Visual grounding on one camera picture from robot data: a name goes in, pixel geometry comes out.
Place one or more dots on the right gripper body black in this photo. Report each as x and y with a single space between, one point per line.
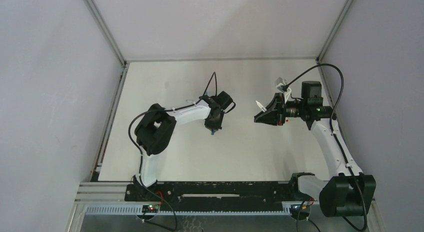
279 109

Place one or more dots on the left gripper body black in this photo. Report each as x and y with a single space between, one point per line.
213 125

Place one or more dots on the white pen blue end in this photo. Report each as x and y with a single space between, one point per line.
260 105

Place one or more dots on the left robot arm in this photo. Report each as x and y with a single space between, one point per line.
151 131

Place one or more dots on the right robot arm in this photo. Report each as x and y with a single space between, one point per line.
349 192

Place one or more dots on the small circuit board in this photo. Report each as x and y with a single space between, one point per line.
150 208

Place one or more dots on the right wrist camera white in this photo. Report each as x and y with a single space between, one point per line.
282 86

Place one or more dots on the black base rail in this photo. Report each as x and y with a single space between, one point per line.
222 196

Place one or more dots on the aluminium frame rails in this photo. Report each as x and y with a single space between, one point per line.
108 198

